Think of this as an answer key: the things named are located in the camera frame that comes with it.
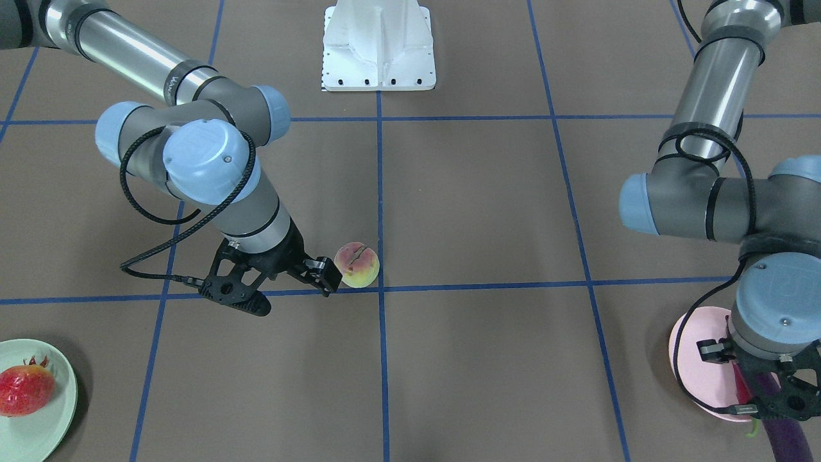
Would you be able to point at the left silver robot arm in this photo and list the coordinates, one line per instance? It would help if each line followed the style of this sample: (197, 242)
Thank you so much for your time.
(701, 187)

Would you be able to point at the purple eggplant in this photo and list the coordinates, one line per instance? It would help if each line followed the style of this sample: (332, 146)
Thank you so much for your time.
(787, 439)

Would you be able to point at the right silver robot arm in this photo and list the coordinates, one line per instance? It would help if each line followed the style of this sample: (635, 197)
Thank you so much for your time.
(193, 161)

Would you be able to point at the peach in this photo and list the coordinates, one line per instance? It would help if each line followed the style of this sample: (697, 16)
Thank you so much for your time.
(358, 263)

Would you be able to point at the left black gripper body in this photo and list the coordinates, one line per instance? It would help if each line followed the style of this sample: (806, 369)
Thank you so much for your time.
(710, 350)

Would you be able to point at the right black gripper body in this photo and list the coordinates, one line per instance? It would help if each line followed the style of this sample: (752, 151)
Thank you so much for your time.
(287, 252)

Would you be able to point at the pink plate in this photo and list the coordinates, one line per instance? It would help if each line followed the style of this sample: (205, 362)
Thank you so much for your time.
(717, 385)

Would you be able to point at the white pedestal column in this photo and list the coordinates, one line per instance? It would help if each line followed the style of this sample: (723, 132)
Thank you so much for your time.
(371, 46)

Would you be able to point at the red pomegranate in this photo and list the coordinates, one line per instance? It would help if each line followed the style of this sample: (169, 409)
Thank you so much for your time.
(26, 388)

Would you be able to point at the green plate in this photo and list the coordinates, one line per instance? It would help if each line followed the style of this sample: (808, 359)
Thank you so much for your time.
(35, 437)

